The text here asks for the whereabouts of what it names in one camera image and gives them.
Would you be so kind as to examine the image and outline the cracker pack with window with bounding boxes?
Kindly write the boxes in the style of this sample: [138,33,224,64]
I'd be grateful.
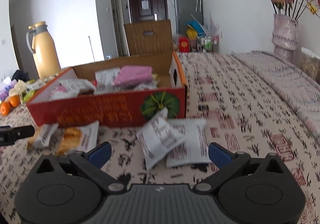
[27,124,59,150]

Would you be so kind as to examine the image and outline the pink snack pack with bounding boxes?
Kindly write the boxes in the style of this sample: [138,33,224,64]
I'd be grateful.
[112,65,153,86]

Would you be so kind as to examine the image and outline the clear jar with snacks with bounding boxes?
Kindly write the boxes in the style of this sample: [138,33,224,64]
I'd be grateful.
[300,48,320,84]

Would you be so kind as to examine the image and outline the orange mandarin front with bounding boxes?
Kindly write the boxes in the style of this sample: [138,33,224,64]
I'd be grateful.
[0,102,11,116]

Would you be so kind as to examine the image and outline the orange mandarin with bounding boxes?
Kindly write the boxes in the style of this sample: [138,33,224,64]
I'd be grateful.
[9,95,21,108]
[0,102,11,116]

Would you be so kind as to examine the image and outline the orange mandarin back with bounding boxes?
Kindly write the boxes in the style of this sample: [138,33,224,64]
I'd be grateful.
[9,95,21,108]

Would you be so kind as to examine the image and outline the white cloth flower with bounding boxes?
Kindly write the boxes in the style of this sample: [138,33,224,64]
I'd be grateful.
[9,80,28,97]

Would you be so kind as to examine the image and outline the purple tissue pack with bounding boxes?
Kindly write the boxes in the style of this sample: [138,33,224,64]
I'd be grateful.
[0,83,14,102]

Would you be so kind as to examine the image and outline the calligraphy print tablecloth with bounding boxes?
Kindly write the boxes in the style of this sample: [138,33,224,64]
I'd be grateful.
[0,51,320,224]

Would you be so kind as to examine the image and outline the red cardboard snack box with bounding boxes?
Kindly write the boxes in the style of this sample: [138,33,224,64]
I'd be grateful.
[26,52,188,128]

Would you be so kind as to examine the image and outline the yellow thermos jug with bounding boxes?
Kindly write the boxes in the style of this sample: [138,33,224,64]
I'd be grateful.
[26,21,61,79]

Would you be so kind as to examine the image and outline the grey patterned runner cloth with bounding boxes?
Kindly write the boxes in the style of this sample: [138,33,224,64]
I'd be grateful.
[232,51,319,141]

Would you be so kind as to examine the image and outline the brown wooden chair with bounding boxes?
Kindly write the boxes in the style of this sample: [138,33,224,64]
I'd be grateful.
[124,20,174,56]

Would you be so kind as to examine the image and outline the pink textured vase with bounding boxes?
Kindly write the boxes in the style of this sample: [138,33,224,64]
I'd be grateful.
[272,14,298,62]

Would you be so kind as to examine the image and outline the dark brown entrance door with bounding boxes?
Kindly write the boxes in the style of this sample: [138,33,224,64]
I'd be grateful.
[129,0,168,23]

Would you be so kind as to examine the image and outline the grey refrigerator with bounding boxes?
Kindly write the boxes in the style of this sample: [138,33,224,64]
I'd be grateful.
[174,0,203,36]

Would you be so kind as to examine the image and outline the wire storage rack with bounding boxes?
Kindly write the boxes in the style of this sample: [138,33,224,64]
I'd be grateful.
[196,35,219,53]

